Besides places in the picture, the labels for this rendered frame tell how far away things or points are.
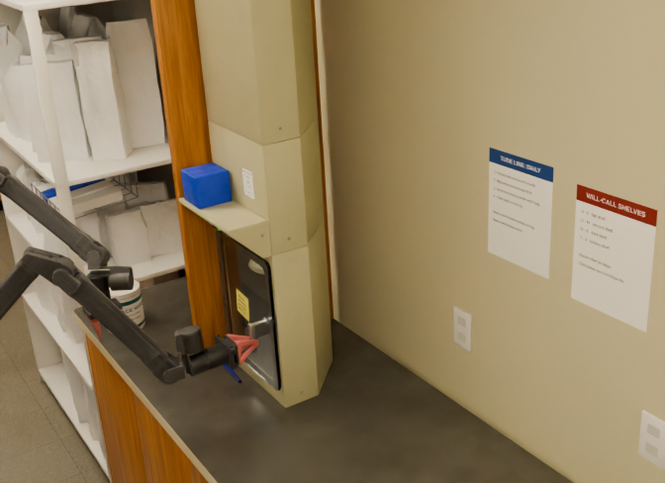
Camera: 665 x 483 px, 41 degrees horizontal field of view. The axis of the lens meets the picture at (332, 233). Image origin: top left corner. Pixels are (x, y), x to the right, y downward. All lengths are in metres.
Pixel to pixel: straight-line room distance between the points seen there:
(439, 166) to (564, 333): 0.54
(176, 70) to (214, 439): 1.00
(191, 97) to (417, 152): 0.65
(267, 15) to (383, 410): 1.11
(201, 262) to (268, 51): 0.76
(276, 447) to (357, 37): 1.15
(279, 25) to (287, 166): 0.36
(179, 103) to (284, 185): 0.42
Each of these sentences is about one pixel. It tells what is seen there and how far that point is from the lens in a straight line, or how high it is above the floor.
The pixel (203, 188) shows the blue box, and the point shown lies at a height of 1.57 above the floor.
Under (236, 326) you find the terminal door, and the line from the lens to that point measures 2.64.
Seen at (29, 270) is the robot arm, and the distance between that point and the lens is 2.27.
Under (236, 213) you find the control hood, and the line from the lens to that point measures 2.34.
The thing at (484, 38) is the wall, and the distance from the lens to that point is 2.12.
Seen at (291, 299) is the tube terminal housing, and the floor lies 1.27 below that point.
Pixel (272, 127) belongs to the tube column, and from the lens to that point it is 2.21.
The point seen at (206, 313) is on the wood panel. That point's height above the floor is 1.11.
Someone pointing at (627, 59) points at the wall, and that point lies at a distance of 1.83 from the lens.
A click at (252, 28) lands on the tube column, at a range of 2.14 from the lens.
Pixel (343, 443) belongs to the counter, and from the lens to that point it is 2.38.
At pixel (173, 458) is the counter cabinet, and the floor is 0.76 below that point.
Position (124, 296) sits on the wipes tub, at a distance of 2.97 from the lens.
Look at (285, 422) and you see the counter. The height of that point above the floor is 0.94.
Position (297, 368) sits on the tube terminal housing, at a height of 1.05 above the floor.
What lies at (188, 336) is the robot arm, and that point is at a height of 1.24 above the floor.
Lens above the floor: 2.33
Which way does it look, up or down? 22 degrees down
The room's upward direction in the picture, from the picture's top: 3 degrees counter-clockwise
